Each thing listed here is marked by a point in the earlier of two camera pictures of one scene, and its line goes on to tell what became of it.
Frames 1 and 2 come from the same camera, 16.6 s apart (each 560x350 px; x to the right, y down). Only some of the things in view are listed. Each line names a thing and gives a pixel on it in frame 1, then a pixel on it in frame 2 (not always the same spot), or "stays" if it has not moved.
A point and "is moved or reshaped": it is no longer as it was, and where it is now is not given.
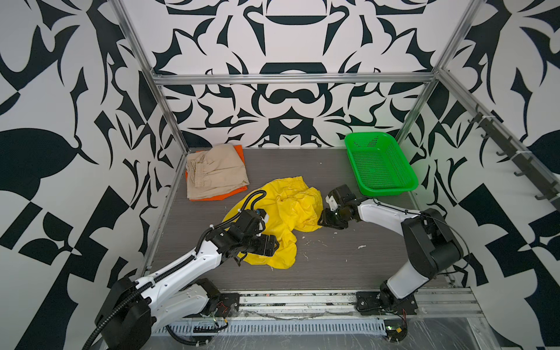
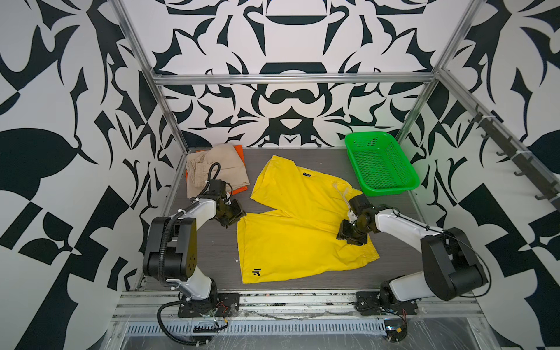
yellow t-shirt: x=289 y=205 is moved or reshaped
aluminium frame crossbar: x=169 y=79 stays
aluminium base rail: x=437 y=305 stays
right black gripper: x=327 y=219 → x=343 y=230
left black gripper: x=270 y=249 → x=238 y=212
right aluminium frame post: x=432 y=82 stays
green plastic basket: x=378 y=165 stays
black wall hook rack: x=524 y=160 stays
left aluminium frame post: x=125 y=18 stays
